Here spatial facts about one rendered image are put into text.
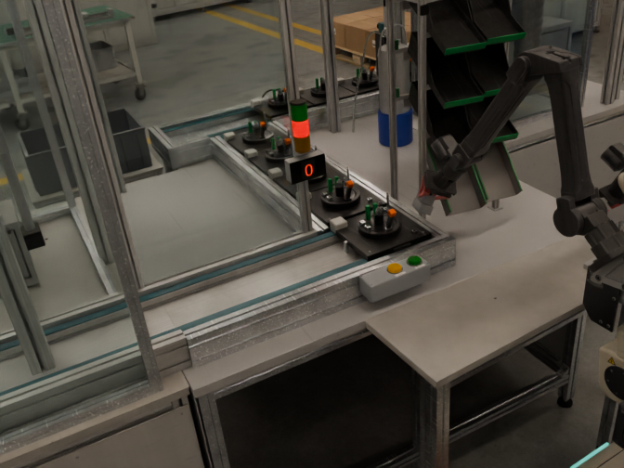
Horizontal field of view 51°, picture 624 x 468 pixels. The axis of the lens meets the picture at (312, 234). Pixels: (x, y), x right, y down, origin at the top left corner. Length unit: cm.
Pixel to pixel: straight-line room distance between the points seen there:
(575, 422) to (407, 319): 117
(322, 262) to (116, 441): 81
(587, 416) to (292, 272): 144
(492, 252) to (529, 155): 104
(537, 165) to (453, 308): 142
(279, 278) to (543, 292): 80
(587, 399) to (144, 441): 186
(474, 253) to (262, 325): 77
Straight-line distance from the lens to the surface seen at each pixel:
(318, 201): 236
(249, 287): 203
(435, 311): 197
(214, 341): 183
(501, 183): 232
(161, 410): 186
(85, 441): 186
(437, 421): 188
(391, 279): 193
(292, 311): 189
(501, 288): 208
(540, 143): 323
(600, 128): 351
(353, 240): 210
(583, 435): 288
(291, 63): 198
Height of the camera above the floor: 205
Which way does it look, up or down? 30 degrees down
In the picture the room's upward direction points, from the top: 6 degrees counter-clockwise
